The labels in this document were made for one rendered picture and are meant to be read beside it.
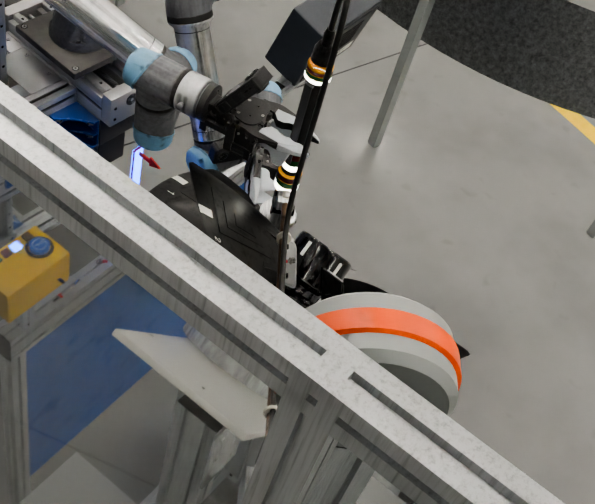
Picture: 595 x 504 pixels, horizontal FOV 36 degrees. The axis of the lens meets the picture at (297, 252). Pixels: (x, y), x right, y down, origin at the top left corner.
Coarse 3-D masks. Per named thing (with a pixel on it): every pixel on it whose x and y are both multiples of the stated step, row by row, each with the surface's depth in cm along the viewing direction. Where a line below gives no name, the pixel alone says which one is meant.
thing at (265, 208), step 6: (282, 192) 161; (276, 198) 163; (282, 198) 161; (264, 204) 171; (270, 204) 171; (276, 204) 161; (294, 204) 163; (264, 210) 170; (276, 210) 162; (294, 210) 162; (270, 216) 169; (276, 216) 165; (294, 216) 170; (276, 222) 167; (294, 222) 170
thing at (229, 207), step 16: (192, 176) 152; (208, 176) 156; (208, 192) 153; (224, 192) 157; (208, 208) 150; (224, 208) 154; (240, 208) 158; (208, 224) 147; (224, 224) 152; (240, 224) 156; (256, 224) 160; (272, 224) 165; (224, 240) 150; (240, 240) 154; (256, 240) 159; (272, 240) 164; (240, 256) 153; (256, 256) 158; (272, 256) 162; (256, 272) 157; (272, 272) 162
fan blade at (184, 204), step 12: (168, 180) 185; (228, 180) 190; (156, 192) 180; (180, 192) 182; (192, 192) 183; (240, 192) 187; (168, 204) 179; (180, 204) 180; (192, 204) 181; (252, 204) 184; (192, 216) 178
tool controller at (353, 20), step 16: (320, 0) 222; (352, 0) 227; (368, 0) 230; (288, 16) 220; (304, 16) 217; (320, 16) 220; (352, 16) 224; (368, 16) 232; (288, 32) 222; (304, 32) 219; (320, 32) 217; (352, 32) 231; (272, 48) 229; (288, 48) 225; (304, 48) 222; (272, 64) 232; (288, 64) 228; (304, 64) 225
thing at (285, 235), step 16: (336, 0) 134; (336, 16) 136; (336, 32) 129; (336, 48) 130; (320, 96) 137; (304, 144) 144; (304, 160) 147; (288, 208) 153; (288, 224) 154; (288, 240) 155
